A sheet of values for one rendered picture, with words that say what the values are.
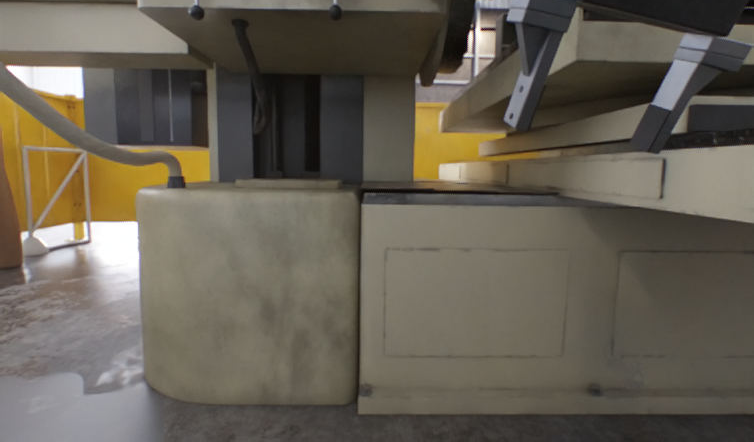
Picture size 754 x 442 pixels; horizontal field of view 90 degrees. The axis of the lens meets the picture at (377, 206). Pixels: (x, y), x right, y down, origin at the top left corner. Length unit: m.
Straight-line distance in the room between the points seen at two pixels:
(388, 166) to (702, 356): 1.19
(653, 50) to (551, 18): 0.49
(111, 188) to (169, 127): 2.30
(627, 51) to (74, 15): 1.51
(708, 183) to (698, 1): 0.42
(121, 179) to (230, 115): 2.41
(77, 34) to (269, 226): 0.90
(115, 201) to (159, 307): 2.86
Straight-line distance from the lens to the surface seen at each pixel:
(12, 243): 3.37
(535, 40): 0.35
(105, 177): 4.11
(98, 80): 2.02
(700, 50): 0.43
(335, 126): 1.64
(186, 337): 1.24
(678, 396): 1.44
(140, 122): 1.91
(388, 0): 1.06
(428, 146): 3.43
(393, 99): 1.66
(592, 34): 0.78
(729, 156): 0.75
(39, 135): 4.02
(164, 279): 1.23
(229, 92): 1.75
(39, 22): 1.69
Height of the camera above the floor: 0.67
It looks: 6 degrees down
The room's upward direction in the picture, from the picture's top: 1 degrees clockwise
